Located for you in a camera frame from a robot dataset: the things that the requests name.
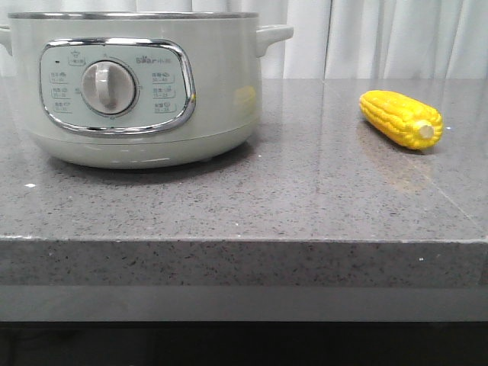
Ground yellow toy corn cob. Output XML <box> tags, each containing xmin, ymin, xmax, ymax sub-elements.
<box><xmin>359</xmin><ymin>90</ymin><xmax>443</xmax><ymax>150</ymax></box>

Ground pale green electric pot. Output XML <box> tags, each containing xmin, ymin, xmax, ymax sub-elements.
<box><xmin>1</xmin><ymin>11</ymin><xmax>294</xmax><ymax>169</ymax></box>

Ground beige pot control knob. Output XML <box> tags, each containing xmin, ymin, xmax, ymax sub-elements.
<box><xmin>81</xmin><ymin>60</ymin><xmax>136</xmax><ymax>115</ymax></box>

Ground grey white curtain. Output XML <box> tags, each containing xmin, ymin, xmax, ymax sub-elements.
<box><xmin>1</xmin><ymin>1</ymin><xmax>487</xmax><ymax>79</ymax></box>

